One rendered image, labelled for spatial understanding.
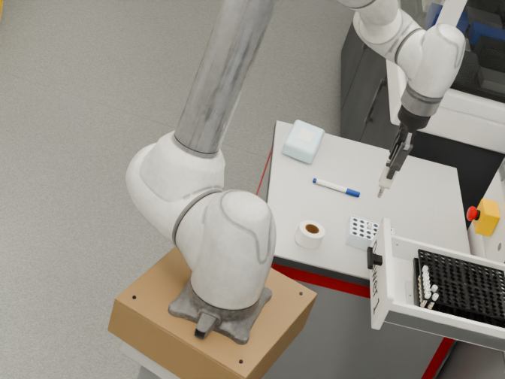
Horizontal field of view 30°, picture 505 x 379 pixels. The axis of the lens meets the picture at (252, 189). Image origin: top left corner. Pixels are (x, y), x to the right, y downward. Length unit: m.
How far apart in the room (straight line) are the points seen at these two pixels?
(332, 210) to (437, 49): 0.64
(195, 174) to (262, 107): 2.46
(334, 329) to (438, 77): 0.77
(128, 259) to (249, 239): 1.56
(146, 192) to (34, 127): 1.95
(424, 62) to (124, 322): 0.88
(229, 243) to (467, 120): 1.32
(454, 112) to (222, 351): 1.32
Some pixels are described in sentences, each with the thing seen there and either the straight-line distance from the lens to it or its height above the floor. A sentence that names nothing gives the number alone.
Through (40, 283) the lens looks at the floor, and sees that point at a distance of 3.23.
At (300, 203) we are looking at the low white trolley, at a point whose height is 0.76.
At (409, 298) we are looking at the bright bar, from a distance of 2.28.
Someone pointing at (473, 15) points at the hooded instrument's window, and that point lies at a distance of 2.84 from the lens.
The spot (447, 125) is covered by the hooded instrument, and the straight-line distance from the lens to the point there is 2.99.
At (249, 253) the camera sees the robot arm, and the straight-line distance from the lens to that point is 1.86.
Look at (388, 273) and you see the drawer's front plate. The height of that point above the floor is 0.93.
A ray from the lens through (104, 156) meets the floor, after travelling 3.81.
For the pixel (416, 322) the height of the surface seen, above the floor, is 0.86.
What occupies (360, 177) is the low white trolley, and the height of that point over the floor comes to 0.76.
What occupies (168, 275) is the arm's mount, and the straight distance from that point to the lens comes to 2.08.
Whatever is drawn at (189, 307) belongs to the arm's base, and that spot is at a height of 0.89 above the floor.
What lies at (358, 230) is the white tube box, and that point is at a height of 0.80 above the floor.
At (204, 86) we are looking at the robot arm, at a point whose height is 1.30.
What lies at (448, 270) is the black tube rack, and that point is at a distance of 2.33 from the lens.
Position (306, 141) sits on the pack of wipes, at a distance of 2.74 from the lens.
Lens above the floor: 2.27
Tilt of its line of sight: 36 degrees down
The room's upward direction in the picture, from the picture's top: 18 degrees clockwise
